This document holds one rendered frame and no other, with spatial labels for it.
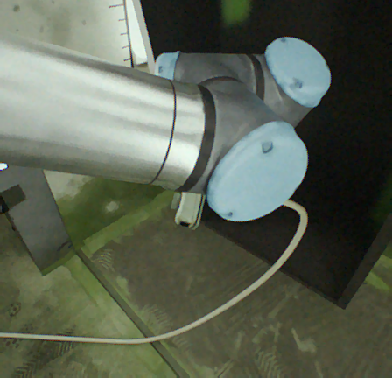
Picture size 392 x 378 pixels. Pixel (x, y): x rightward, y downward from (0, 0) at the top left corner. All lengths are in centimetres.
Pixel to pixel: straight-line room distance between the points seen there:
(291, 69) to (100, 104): 25
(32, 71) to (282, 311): 139
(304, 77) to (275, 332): 118
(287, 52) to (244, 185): 22
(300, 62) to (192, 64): 13
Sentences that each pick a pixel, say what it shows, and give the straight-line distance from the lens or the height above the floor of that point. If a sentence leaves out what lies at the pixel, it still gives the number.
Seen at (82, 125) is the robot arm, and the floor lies 123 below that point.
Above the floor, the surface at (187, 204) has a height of 89.
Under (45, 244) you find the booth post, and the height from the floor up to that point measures 19.
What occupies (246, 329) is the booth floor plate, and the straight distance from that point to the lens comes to 142.
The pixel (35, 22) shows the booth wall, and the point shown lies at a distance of 121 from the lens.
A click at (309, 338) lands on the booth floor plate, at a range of 146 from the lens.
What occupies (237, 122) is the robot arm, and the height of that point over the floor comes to 120.
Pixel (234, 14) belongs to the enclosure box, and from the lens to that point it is 102.
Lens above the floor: 132
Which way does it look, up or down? 40 degrees down
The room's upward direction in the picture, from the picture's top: straight up
